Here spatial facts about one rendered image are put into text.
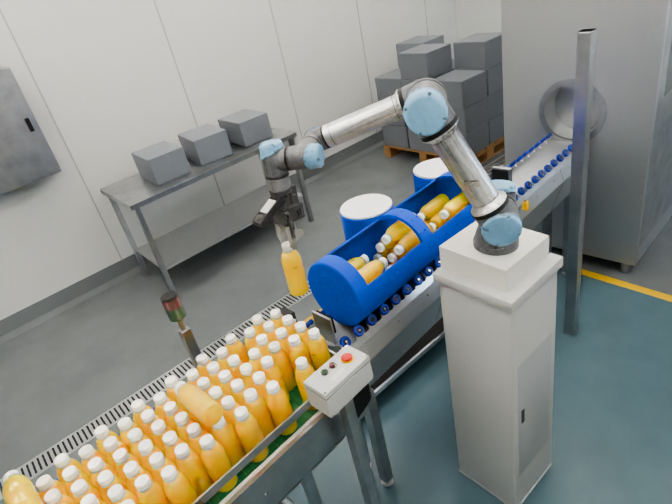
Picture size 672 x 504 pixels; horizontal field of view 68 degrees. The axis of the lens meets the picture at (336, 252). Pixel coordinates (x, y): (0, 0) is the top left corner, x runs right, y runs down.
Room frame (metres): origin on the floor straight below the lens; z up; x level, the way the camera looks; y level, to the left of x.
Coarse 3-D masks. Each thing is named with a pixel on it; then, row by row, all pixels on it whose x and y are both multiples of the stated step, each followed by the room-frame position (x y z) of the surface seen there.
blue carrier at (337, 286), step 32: (416, 192) 2.05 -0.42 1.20; (448, 192) 2.16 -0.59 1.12; (384, 224) 1.97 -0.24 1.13; (416, 224) 1.77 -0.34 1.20; (448, 224) 1.83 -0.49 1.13; (352, 256) 1.84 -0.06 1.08; (416, 256) 1.68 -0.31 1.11; (320, 288) 1.62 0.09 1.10; (352, 288) 1.48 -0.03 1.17; (384, 288) 1.55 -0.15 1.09; (352, 320) 1.51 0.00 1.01
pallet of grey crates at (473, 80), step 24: (408, 48) 5.81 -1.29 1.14; (432, 48) 5.25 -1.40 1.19; (456, 48) 5.29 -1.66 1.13; (480, 48) 5.05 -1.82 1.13; (408, 72) 5.31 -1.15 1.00; (432, 72) 5.13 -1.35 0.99; (456, 72) 5.15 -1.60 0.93; (480, 72) 4.94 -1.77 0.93; (384, 96) 5.64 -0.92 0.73; (456, 96) 4.83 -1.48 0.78; (480, 96) 4.92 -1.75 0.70; (480, 120) 4.91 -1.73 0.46; (408, 144) 5.43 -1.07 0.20; (480, 144) 4.90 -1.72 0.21
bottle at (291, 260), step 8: (288, 256) 1.47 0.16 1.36; (296, 256) 1.47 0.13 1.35; (288, 264) 1.46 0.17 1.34; (296, 264) 1.46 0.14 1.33; (288, 272) 1.46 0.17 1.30; (296, 272) 1.46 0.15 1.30; (304, 272) 1.48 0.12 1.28; (288, 280) 1.47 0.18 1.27; (296, 280) 1.46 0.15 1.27; (304, 280) 1.47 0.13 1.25; (296, 288) 1.46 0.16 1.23; (304, 288) 1.47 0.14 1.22
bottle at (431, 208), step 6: (438, 198) 2.09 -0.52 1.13; (444, 198) 2.10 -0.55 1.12; (426, 204) 2.06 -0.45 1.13; (432, 204) 2.05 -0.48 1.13; (438, 204) 2.06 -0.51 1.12; (444, 204) 2.08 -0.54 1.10; (420, 210) 2.04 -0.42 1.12; (426, 210) 2.02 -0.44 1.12; (432, 210) 2.02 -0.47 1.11; (438, 210) 2.04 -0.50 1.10; (426, 216) 2.01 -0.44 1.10; (432, 216) 2.02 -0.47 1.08
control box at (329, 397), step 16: (352, 352) 1.23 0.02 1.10; (320, 368) 1.19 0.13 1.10; (336, 368) 1.17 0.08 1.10; (352, 368) 1.16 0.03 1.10; (368, 368) 1.19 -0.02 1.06; (304, 384) 1.14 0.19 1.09; (320, 384) 1.12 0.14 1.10; (336, 384) 1.11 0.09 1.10; (352, 384) 1.14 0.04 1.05; (320, 400) 1.09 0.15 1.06; (336, 400) 1.09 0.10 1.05
